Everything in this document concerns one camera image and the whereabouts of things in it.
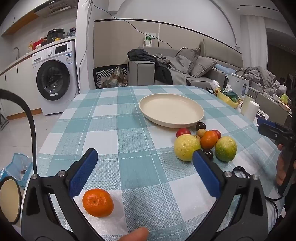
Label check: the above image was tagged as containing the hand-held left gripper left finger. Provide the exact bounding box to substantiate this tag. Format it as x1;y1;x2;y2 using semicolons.
21;148;103;241

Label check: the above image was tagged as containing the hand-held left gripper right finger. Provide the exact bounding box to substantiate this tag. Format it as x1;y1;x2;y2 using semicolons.
192;150;274;241

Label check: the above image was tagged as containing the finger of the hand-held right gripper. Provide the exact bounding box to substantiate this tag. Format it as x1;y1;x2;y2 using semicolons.
258;124;295;147
257;117;292;131

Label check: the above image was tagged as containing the pale yellow guava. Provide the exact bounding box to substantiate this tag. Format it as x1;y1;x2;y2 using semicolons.
174;134;201;162

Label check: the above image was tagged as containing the yellow-green guava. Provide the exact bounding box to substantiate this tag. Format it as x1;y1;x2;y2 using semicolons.
215;136;237;162

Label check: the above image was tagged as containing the orange mandarin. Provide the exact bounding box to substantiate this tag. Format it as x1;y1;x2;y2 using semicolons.
200;130;218;150
82;189;114;218

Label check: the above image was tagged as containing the cream round plate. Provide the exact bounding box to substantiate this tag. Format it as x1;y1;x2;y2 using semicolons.
139;93;205;128

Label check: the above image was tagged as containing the person's right hand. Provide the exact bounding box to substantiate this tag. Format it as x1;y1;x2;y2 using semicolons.
276;144;286;186

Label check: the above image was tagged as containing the person's left hand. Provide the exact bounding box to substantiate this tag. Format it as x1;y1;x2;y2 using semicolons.
120;227;150;241

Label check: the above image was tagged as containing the white paper roll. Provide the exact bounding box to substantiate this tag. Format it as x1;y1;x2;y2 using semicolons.
241;100;260;122

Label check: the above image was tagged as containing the yellow tray with items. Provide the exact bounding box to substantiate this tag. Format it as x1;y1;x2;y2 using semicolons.
216;89;242;109

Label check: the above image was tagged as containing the grey blanket heap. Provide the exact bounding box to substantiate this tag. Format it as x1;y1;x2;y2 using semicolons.
236;66;278;90

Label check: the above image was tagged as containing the white appliance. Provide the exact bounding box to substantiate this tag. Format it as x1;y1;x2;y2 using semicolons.
228;73;250;98

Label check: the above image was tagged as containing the teal checkered tablecloth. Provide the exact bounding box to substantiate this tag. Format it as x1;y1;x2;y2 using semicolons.
36;85;285;241

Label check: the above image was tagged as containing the snack tube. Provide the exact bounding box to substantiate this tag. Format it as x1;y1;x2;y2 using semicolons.
210;80;221;93

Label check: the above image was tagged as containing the blue plastic bag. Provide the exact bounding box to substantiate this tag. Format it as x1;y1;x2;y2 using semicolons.
0;153;33;188

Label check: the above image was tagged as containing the light blue cloth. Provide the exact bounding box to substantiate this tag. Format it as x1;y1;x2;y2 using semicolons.
214;64;238;75

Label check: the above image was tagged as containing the round black-rimmed disc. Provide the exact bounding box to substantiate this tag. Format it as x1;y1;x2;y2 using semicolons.
0;176;22;225

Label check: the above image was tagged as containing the white curtain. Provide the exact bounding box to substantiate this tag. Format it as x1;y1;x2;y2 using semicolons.
240;14;266;77

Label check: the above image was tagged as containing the light grey cushion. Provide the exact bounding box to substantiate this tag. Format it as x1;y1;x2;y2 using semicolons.
190;56;218;78

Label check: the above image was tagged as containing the white washing machine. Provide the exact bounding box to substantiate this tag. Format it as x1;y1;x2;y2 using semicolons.
31;41;79;115

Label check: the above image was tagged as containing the black patterned basket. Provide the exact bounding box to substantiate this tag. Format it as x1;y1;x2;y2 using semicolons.
93;64;128;89

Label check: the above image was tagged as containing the grey garment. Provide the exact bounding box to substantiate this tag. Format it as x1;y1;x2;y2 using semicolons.
166;56;192;86

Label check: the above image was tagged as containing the plaid cloth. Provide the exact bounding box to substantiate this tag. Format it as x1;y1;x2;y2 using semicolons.
102;66;128;88

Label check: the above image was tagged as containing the white kitchen counter cabinet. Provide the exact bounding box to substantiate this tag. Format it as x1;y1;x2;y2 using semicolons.
0;52;43;118

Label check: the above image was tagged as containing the dark grey cushion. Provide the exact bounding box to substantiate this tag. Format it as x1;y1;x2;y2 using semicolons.
176;47;200;70

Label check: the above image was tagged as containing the grey sofa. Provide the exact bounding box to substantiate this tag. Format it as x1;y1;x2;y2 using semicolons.
127;38;244;90

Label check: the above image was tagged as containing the dark clothes pile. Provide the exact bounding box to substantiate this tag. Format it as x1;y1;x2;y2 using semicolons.
127;49;174;85

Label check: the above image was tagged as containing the red box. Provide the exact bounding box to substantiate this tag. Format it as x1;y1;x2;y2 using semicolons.
33;39;48;50

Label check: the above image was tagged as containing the black rice cooker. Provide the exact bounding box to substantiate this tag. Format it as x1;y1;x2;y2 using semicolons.
47;28;65;43

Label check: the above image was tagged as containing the white upper kitchen cabinet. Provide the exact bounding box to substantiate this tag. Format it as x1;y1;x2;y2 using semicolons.
0;0;40;36

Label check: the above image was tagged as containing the range hood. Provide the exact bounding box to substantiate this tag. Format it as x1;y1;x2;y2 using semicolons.
35;0;72;18

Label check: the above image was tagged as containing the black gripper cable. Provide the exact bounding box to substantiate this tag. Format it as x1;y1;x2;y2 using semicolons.
0;89;38;175

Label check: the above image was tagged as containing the wall socket with green charger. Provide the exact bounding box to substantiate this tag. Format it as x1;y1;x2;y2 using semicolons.
144;32;157;47

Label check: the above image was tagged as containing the thin wall cable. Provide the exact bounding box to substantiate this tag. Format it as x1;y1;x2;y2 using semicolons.
91;0;174;49

